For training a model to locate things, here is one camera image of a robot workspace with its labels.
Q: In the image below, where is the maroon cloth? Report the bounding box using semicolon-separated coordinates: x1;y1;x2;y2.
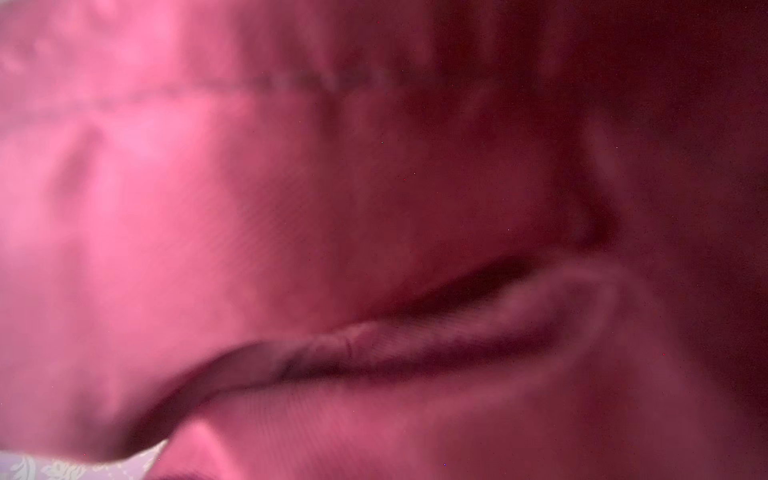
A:
1;1;767;479

